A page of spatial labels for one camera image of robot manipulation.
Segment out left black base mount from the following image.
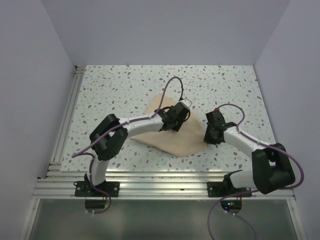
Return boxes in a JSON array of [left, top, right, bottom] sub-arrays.
[[73, 180, 120, 198]]

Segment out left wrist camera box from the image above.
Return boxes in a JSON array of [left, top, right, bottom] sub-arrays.
[[180, 99, 192, 109]]

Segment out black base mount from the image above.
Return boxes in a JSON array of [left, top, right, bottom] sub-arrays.
[[73, 180, 120, 198], [206, 174, 252, 198]]

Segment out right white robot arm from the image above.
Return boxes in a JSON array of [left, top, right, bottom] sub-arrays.
[[204, 108, 296, 197]]

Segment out beige cloth mat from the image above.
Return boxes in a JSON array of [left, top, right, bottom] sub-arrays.
[[128, 93, 209, 158]]

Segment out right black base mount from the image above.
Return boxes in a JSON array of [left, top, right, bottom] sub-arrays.
[[206, 174, 252, 198]]

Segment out aluminium frame rails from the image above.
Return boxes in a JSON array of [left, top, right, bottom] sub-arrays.
[[29, 65, 296, 201]]

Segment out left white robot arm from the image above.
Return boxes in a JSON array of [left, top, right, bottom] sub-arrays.
[[86, 99, 192, 197]]

